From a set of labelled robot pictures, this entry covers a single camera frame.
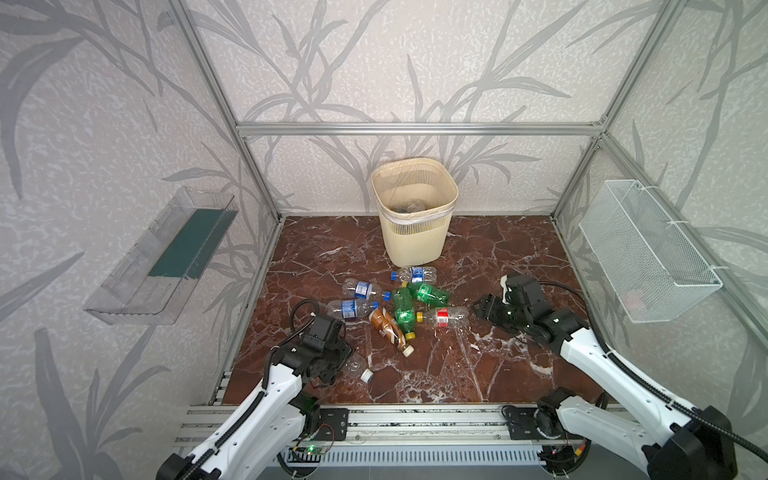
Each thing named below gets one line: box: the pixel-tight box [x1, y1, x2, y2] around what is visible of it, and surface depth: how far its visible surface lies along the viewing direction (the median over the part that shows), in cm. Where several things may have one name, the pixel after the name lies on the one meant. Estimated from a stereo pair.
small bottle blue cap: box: [390, 266, 438, 284], surface depth 101 cm
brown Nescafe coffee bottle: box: [368, 307, 415, 358], surface depth 87 cm
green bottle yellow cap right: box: [408, 282, 451, 307], surface depth 95 cm
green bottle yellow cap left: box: [393, 287, 417, 341], surface depth 91 cm
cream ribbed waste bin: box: [371, 158, 459, 268], surface depth 101 cm
